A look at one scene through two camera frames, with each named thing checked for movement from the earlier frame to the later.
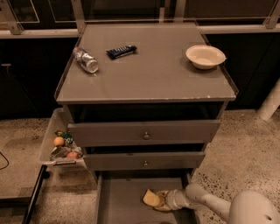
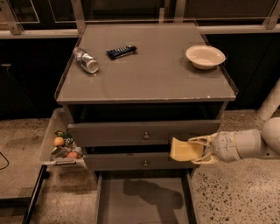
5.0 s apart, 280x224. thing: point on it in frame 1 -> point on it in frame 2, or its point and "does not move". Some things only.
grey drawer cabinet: (143, 101) does not move
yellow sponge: (151, 199) -> (183, 150)
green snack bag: (66, 136) does not move
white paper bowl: (205, 57) does not move
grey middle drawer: (147, 160) does not move
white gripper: (172, 199) -> (224, 146)
